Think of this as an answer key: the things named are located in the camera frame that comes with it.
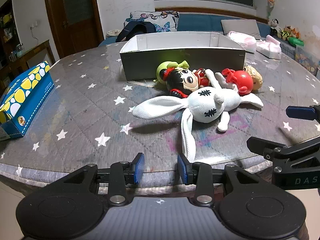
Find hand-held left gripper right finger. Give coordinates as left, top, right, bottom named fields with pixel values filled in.
left=177, top=153, right=271, bottom=206

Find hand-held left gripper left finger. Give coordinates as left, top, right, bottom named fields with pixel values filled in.
left=49, top=152, right=146, bottom=206

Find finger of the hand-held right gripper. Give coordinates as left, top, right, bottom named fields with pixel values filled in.
left=246, top=135, right=320, bottom=173
left=286, top=105, right=320, bottom=121

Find beige peanut toy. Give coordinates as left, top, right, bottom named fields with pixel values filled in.
left=244, top=65, right=263, bottom=91

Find red round toy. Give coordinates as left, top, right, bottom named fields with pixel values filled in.
left=221, top=68, right=254, bottom=96

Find white bunny plush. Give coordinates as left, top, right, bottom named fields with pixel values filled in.
left=132, top=72, right=264, bottom=163

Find black-haired mouse doll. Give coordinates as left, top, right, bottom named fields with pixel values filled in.
left=164, top=67, right=218, bottom=98

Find grey cardboard box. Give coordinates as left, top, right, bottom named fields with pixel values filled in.
left=119, top=31, right=247, bottom=82

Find cartoon print storage box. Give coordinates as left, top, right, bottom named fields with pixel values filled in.
left=295, top=44, right=320, bottom=76

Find green inflatable toy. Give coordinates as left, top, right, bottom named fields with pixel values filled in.
left=287, top=37, right=304, bottom=47

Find panda plush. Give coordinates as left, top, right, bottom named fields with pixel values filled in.
left=268, top=18, right=283, bottom=37

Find green plastic toy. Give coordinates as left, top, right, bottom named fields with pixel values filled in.
left=156, top=60, right=191, bottom=83

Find grey pillow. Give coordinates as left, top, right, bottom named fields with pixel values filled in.
left=221, top=19, right=262, bottom=39

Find blue spotted tissue box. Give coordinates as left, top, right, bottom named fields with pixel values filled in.
left=0, top=61, right=55, bottom=141

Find blue sofa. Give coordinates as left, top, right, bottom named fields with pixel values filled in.
left=98, top=12, right=296, bottom=58

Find dark blue backpack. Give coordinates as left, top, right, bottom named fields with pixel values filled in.
left=115, top=21, right=157, bottom=43

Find butterfly print pillow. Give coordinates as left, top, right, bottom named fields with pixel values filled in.
left=124, top=10, right=180, bottom=33

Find wooden side cabinet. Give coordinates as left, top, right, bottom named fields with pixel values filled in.
left=0, top=39, right=57, bottom=88

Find brown wooden door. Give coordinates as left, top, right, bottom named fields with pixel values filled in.
left=42, top=0, right=105, bottom=58

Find small toys by wall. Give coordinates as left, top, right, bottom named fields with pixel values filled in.
left=282, top=25, right=302, bottom=41

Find wall flower decoration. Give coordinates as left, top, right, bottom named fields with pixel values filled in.
left=266, top=0, right=276, bottom=18

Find wall socket with cable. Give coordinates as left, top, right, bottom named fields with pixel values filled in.
left=29, top=22, right=41, bottom=43

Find wall shelf with items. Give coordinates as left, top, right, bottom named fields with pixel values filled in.
left=0, top=0, right=22, bottom=68

